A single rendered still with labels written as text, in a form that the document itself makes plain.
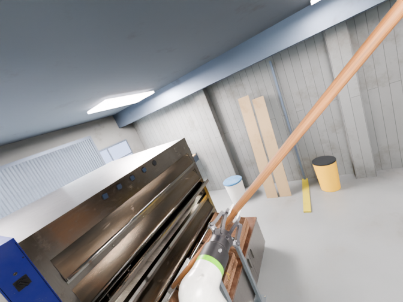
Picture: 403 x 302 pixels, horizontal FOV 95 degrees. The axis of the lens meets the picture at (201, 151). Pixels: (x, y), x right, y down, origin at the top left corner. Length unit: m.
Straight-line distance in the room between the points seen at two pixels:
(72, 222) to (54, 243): 0.15
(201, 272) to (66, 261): 1.27
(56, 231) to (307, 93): 4.16
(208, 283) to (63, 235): 1.28
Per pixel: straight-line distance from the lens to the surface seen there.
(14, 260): 1.62
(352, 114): 4.22
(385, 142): 4.74
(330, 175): 4.17
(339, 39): 4.07
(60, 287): 1.77
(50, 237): 1.68
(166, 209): 2.23
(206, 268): 0.63
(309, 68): 4.23
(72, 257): 1.76
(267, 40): 3.75
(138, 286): 2.12
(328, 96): 0.61
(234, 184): 4.27
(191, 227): 2.60
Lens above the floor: 2.42
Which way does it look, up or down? 13 degrees down
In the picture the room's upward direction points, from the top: 23 degrees counter-clockwise
